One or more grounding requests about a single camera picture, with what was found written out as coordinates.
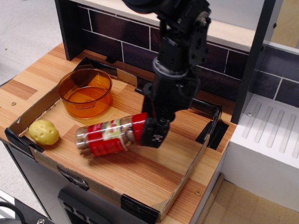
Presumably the orange transparent plastic bowl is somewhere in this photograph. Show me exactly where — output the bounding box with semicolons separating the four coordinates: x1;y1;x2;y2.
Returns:
58;68;113;119

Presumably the white toy sink drainer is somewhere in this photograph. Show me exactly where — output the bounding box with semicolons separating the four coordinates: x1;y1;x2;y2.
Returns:
223;93;299;194

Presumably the dark shelf support post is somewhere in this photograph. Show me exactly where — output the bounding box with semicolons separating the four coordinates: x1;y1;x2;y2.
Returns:
231;0;276;124

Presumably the dark left shelf post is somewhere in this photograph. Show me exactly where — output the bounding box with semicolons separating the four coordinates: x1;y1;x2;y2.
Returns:
55;0;85;61

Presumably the cardboard fence with black tape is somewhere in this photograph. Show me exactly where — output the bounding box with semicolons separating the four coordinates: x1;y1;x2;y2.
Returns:
0;56;234;224

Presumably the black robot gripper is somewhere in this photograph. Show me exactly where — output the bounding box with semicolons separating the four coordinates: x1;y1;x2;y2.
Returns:
140;70;200;148

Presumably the yellow toy potato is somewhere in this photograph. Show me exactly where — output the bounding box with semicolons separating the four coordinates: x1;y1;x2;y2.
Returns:
29;119;59;145

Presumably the red-lidded basil spice bottle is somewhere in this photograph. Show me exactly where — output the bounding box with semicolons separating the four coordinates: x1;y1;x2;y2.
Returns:
75;112;148;157

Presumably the light wooden shelf board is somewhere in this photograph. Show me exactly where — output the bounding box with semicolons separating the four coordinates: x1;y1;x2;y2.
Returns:
75;0;255;52

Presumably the black toy oven panel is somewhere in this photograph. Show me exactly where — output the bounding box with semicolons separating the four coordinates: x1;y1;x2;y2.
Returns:
57;189;122;224

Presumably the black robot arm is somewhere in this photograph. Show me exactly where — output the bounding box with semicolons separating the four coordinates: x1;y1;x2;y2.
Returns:
125;0;211;148

